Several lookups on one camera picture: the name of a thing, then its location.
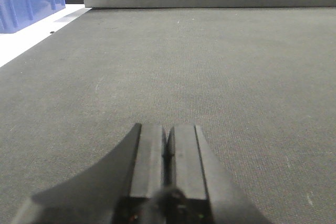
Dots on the black woven table mat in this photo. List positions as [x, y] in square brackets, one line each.
[259, 82]

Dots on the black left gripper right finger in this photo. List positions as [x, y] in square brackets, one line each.
[209, 191]

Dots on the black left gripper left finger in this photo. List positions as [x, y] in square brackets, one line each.
[132, 172]

